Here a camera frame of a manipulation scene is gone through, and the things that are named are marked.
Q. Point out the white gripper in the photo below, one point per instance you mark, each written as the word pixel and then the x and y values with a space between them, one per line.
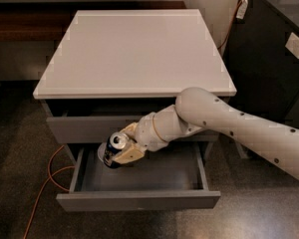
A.
pixel 146 132

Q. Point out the blue pepsi can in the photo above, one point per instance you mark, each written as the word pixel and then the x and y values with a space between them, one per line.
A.
pixel 115 144

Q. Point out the grey drawer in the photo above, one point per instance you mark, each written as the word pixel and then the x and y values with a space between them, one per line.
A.
pixel 94 120
pixel 170 179

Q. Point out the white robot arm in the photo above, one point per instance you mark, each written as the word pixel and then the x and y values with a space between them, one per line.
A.
pixel 196 110

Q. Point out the grey top drawer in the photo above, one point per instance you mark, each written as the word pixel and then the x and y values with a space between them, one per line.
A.
pixel 94 120

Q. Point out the grey drawer cabinet white top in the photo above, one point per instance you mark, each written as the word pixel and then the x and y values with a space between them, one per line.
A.
pixel 134 54

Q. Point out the white bowl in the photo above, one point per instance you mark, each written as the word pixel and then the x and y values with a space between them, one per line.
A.
pixel 101 151

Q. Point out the black bin cabinet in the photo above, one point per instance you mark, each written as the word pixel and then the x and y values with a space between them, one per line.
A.
pixel 264 72

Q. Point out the dark wooden bench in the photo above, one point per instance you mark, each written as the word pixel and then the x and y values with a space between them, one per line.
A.
pixel 48 21

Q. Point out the white label sticker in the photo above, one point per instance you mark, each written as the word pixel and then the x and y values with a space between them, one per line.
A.
pixel 292 45

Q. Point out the white cable tag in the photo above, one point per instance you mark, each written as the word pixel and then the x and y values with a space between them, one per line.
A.
pixel 242 9

